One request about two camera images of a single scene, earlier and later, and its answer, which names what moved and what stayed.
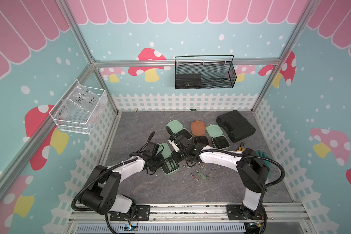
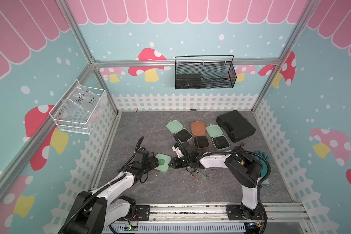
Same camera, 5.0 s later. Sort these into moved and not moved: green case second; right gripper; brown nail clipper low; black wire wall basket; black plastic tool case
Moved: right gripper
Not moved: black wire wall basket; green case second; black plastic tool case; brown nail clipper low
